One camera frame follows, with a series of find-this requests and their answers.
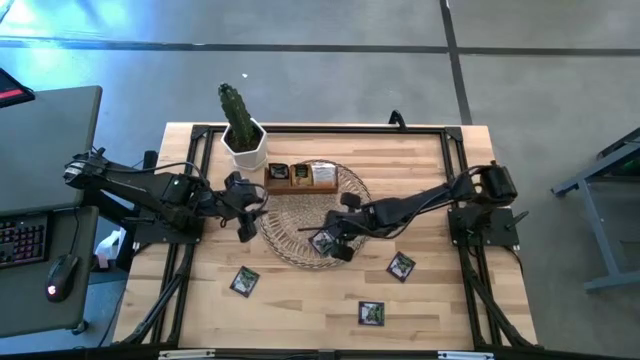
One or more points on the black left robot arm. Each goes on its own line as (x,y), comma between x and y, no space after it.
(145,187)

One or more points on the black aluminium table frame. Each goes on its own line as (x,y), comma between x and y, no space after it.
(325,129)

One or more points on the grey metal table frame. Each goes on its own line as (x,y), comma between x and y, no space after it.
(595,230)

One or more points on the white bracket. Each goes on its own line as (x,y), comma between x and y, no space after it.
(465,355)
(185,354)

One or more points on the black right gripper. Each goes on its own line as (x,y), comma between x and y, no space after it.
(347,225)

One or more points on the dark foil tea packet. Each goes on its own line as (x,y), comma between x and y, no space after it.
(245,281)
(278,171)
(401,266)
(371,313)

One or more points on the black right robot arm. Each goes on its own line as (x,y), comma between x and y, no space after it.
(415,200)

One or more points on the black computer mouse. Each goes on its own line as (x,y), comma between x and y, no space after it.
(61,277)

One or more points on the white object beside desk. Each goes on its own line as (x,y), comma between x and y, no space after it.
(109,247)

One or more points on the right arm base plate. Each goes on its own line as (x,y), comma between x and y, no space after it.
(495,230)

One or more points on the white Tazo tea packet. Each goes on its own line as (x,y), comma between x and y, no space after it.
(324,174)

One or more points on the green cactus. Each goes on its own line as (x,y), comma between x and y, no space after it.
(237,115)

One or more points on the dark laptop with red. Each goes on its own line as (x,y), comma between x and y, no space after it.
(12,90)

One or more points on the black clamp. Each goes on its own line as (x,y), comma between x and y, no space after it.
(397,120)

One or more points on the brown wooden tea box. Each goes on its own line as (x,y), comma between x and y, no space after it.
(300,190)

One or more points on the white hexagonal planter pot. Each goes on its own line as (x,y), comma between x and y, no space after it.
(250,159)

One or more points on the black backlit keyboard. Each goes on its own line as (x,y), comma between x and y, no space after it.
(22,240)

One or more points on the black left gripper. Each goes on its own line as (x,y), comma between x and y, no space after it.
(237,205)

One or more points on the grey desk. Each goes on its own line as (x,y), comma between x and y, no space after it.
(45,150)

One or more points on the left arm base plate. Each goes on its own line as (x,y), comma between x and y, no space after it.
(165,235)

